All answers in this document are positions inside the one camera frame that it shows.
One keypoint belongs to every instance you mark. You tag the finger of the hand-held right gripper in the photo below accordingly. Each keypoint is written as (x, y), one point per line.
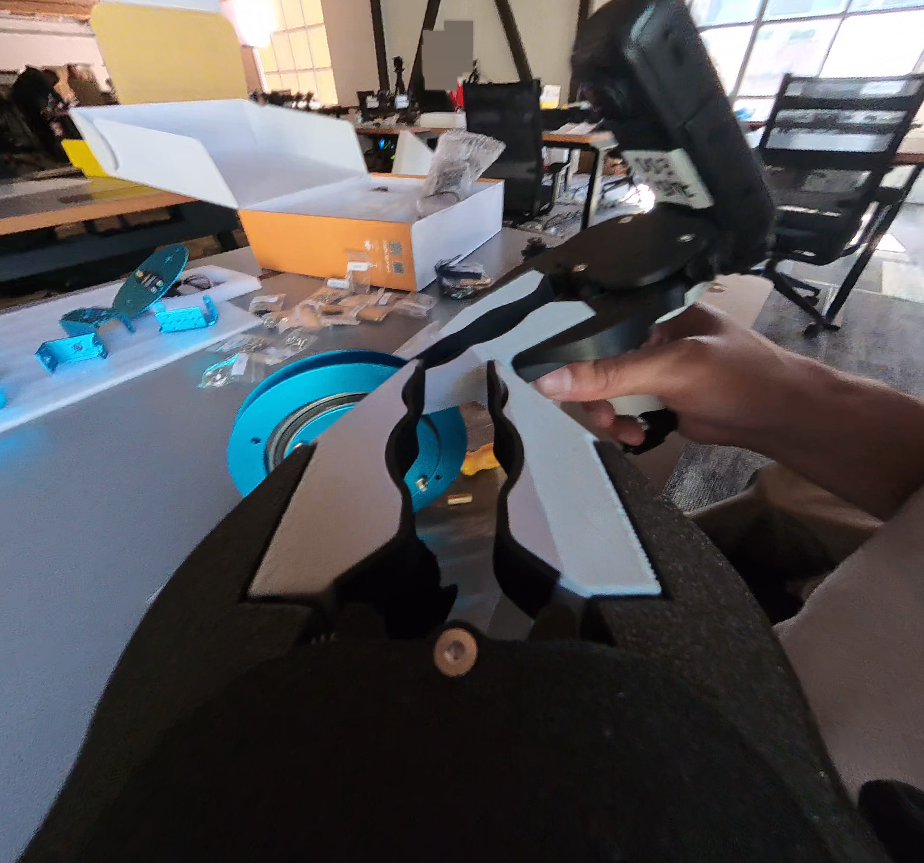
(498, 296)
(548, 321)

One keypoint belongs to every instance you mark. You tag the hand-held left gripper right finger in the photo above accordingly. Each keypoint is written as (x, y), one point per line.
(577, 516)

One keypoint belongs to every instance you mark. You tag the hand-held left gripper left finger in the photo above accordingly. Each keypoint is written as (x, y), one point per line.
(332, 502)

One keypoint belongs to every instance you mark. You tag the blue round turntable base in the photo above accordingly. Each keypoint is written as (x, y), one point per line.
(289, 386)

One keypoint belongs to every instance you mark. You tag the wood-edged desk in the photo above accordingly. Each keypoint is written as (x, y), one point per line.
(72, 217)
(570, 135)

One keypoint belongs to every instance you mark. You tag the grey desk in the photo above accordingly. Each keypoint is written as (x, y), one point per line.
(108, 516)

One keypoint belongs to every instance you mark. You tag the person's right hand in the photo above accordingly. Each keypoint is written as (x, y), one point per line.
(707, 379)

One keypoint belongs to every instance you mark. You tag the bag of black parts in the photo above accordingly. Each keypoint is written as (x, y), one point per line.
(462, 278)

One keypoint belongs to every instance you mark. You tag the yellow tool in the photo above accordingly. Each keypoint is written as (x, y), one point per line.
(478, 460)

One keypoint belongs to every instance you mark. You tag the clear bubble bag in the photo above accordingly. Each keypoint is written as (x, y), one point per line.
(458, 159)

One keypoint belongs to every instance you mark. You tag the pile of small screw bags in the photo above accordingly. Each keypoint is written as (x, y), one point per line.
(339, 307)

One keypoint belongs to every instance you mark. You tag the black office chair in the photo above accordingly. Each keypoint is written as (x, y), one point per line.
(502, 126)
(830, 155)

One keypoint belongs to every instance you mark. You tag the orange and white cardboard box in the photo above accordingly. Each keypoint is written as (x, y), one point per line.
(325, 242)

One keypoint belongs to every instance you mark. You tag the white foam sheet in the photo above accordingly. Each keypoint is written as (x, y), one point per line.
(180, 347)

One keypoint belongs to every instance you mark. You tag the blue oval metal plate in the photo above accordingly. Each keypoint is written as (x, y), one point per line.
(155, 271)

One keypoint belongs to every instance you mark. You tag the large grid window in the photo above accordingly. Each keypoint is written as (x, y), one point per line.
(816, 4)

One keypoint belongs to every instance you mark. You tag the small grid window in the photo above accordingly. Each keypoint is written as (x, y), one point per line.
(296, 47)

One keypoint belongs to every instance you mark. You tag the yellow upright panel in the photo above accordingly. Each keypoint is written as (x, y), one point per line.
(166, 54)

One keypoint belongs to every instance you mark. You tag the yellow box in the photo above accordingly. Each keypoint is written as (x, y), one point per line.
(83, 155)

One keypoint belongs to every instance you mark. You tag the wide blue perforated bracket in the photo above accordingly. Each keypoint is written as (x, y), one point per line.
(184, 314)

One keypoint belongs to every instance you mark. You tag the small blue angle bracket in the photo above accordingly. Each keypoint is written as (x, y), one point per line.
(68, 354)

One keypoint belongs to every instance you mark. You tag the teal multi-hole metal bracket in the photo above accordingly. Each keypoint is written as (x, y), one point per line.
(90, 318)

